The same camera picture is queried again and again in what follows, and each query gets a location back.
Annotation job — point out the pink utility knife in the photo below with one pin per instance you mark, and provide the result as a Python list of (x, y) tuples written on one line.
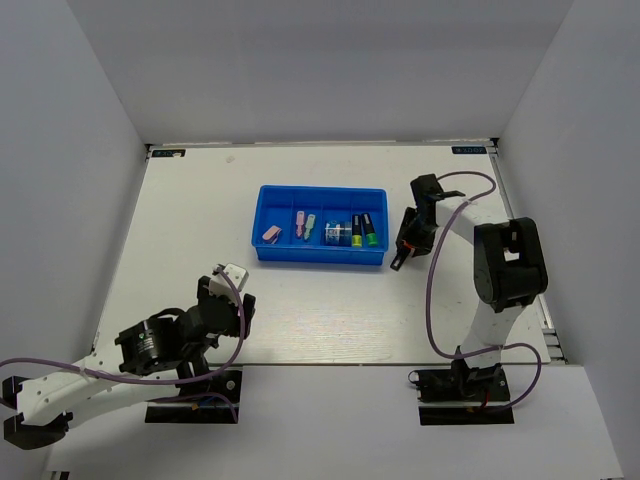
[(300, 224)]

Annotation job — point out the right corner label sticker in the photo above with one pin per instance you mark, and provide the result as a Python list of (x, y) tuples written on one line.
[(468, 150)]

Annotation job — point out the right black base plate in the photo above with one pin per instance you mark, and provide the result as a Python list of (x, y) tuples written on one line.
[(441, 402)]

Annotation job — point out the left corner label sticker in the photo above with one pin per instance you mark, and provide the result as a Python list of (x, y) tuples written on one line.
[(168, 153)]

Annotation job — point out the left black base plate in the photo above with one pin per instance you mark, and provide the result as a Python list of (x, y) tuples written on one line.
[(216, 403)]

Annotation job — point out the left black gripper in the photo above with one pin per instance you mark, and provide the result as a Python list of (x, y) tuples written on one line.
[(250, 303)]

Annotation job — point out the pink eraser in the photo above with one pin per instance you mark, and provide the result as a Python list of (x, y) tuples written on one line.
[(271, 235)]

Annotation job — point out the blue plastic divided bin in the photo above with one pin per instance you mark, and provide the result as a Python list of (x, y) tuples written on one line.
[(278, 205)]

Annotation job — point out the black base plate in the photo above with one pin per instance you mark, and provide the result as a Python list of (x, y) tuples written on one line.
[(441, 402), (216, 403)]

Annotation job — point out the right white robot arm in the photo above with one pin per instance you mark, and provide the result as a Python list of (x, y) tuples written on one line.
[(509, 270)]

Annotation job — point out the blue tape roll pack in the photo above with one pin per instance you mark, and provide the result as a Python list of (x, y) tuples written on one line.
[(338, 233)]

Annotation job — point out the orange capped black highlighter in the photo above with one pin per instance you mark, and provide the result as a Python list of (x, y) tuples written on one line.
[(403, 252)]

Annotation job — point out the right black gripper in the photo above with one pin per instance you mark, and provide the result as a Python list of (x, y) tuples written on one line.
[(422, 245)]

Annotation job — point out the corner label sticker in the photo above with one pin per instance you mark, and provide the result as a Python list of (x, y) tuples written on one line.
[(168, 153), (468, 150)]

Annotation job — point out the green clear utility knife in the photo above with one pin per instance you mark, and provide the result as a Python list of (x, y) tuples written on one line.
[(309, 226)]

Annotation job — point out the green capped black highlighter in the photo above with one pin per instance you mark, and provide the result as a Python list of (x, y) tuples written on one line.
[(369, 230)]

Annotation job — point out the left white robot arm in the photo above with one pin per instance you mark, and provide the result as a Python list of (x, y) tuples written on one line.
[(160, 359)]

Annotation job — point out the yellow capped black highlighter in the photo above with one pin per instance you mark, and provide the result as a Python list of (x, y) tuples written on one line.
[(356, 231)]

